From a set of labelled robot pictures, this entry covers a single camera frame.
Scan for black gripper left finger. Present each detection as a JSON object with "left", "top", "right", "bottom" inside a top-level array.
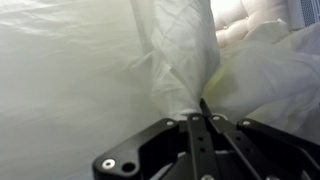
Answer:
[{"left": 92, "top": 114, "right": 220, "bottom": 180}]

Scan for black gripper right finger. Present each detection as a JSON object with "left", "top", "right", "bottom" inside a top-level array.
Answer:
[{"left": 200, "top": 100, "right": 320, "bottom": 180}]

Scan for sheer white curtain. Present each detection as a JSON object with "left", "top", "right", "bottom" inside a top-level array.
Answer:
[{"left": 0, "top": 0, "right": 320, "bottom": 180}]

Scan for cream tufted cushion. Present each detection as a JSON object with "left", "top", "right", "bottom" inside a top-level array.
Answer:
[{"left": 211, "top": 0, "right": 292, "bottom": 48}]

